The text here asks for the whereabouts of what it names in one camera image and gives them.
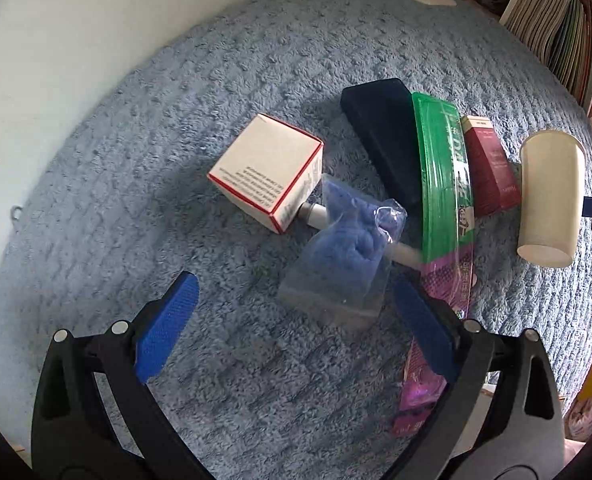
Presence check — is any white pen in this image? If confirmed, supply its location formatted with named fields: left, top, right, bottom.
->
left=298, top=203, right=424, bottom=267

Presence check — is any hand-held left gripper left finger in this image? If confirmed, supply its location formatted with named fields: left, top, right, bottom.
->
left=31, top=270, right=217, bottom=480

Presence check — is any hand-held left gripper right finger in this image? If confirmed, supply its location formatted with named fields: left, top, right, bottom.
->
left=376, top=274, right=567, bottom=480

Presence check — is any row of books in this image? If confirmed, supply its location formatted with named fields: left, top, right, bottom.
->
left=506, top=0, right=592, bottom=106

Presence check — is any dark red box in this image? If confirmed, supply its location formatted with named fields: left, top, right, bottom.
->
left=460, top=115, right=522, bottom=218

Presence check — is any dark blue case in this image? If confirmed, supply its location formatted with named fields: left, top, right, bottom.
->
left=340, top=78, right=424, bottom=211

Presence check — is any clear plastic bag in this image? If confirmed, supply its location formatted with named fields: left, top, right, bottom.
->
left=277, top=172, right=408, bottom=331

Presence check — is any white box with red edges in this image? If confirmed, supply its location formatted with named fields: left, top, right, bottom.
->
left=207, top=114, right=324, bottom=235

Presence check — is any green and purple snack packet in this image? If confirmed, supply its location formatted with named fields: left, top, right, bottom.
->
left=393, top=91, right=477, bottom=436

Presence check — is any white paper cup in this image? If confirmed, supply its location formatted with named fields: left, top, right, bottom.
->
left=516, top=130, right=587, bottom=268

